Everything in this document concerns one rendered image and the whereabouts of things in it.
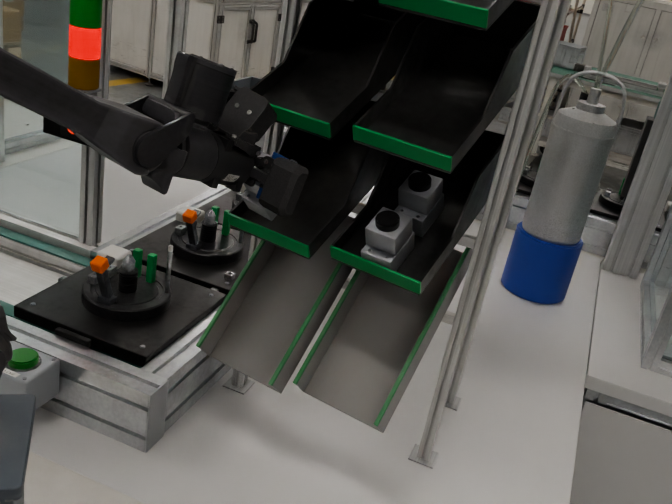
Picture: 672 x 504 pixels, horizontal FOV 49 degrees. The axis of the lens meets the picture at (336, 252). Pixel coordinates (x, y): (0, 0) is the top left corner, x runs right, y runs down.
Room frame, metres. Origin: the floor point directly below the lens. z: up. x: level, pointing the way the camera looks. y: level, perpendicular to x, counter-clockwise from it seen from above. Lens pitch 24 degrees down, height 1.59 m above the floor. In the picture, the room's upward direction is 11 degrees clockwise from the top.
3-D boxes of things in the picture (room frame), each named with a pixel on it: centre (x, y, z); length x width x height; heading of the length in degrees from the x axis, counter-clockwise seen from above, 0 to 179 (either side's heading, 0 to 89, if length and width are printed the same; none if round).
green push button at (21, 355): (0.83, 0.40, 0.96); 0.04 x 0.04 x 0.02
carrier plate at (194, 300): (1.04, 0.32, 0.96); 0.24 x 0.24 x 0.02; 73
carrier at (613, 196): (2.09, -0.80, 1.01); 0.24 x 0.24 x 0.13; 73
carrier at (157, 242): (1.28, 0.25, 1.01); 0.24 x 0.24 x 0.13; 73
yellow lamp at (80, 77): (1.20, 0.47, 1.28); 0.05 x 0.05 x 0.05
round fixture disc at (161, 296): (1.04, 0.32, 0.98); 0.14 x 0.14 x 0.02
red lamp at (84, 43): (1.20, 0.47, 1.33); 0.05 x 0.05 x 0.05
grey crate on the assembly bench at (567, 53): (6.26, -1.47, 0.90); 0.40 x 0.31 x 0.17; 64
